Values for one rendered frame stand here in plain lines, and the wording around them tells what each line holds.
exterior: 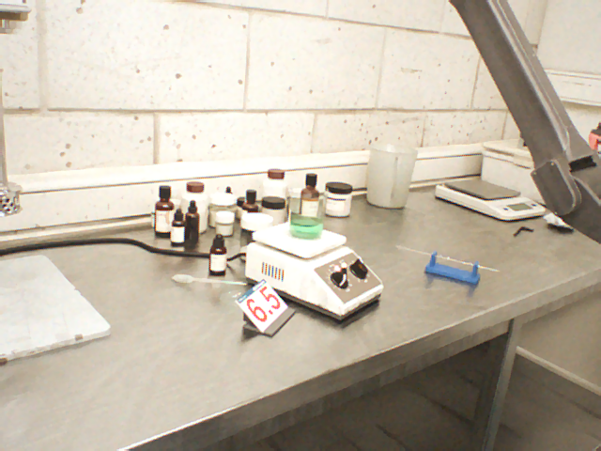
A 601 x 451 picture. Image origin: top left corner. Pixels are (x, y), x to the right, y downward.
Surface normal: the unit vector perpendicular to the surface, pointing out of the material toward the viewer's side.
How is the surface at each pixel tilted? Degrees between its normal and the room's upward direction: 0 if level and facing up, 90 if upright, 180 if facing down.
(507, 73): 97
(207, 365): 0
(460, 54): 90
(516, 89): 97
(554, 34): 90
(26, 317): 0
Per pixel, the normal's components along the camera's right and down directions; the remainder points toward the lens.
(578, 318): -0.76, 0.13
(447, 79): 0.63, 0.29
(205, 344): 0.10, -0.95
